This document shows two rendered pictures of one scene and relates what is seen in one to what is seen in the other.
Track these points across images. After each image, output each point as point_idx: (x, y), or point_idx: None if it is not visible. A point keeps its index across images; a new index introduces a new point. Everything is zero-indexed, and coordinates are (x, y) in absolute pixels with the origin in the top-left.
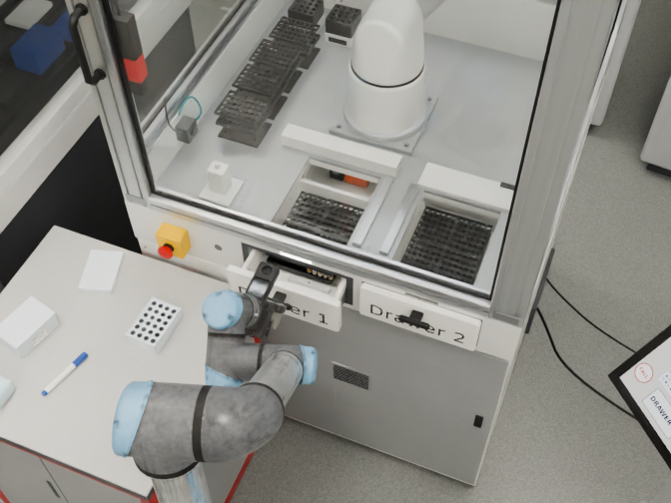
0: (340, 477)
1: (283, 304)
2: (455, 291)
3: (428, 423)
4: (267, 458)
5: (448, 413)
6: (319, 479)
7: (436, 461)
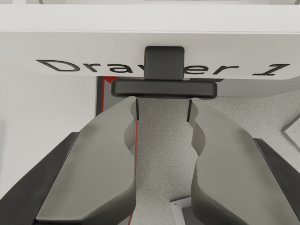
0: (185, 114)
1: (221, 118)
2: None
3: (263, 86)
4: (143, 118)
5: (297, 81)
6: (174, 119)
7: (246, 95)
